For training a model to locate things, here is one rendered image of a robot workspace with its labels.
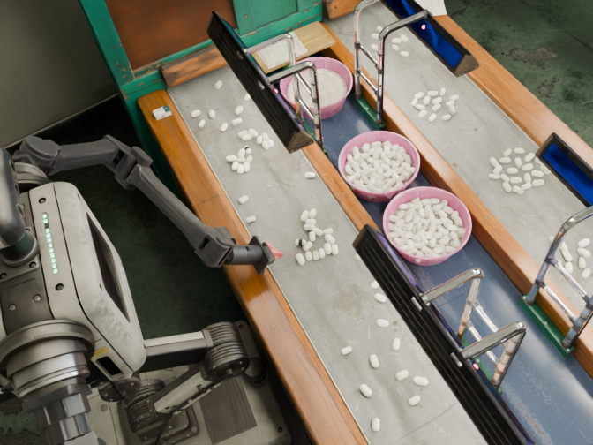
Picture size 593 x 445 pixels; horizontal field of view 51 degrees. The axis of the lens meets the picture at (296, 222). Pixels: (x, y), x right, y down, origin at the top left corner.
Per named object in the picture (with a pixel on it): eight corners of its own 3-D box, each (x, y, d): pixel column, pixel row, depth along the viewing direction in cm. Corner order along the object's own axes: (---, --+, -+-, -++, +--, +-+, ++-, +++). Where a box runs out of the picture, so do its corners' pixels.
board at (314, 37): (259, 77, 235) (258, 74, 234) (243, 54, 243) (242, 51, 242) (336, 43, 241) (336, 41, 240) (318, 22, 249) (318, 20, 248)
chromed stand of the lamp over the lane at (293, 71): (280, 181, 218) (262, 86, 181) (256, 144, 228) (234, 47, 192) (328, 159, 221) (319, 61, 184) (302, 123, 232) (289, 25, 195)
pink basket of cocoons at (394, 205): (411, 289, 190) (414, 273, 182) (366, 225, 204) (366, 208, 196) (484, 251, 195) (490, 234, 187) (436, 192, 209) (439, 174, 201)
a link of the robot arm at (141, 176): (109, 175, 183) (128, 145, 180) (123, 176, 188) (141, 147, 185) (205, 272, 169) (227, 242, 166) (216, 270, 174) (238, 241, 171)
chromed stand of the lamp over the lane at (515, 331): (441, 430, 166) (462, 368, 129) (401, 366, 176) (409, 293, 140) (500, 395, 169) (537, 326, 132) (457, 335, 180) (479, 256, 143)
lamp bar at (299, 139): (289, 154, 176) (286, 138, 170) (206, 33, 209) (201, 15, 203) (314, 143, 178) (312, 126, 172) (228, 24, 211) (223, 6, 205)
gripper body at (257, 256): (258, 234, 184) (239, 234, 179) (273, 260, 179) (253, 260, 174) (249, 249, 188) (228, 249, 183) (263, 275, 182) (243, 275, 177)
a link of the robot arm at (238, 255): (225, 269, 174) (233, 252, 171) (213, 253, 178) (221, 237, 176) (244, 268, 179) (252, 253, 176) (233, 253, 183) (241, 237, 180)
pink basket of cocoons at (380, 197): (386, 223, 204) (386, 207, 196) (323, 184, 215) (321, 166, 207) (433, 172, 213) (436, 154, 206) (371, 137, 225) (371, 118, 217)
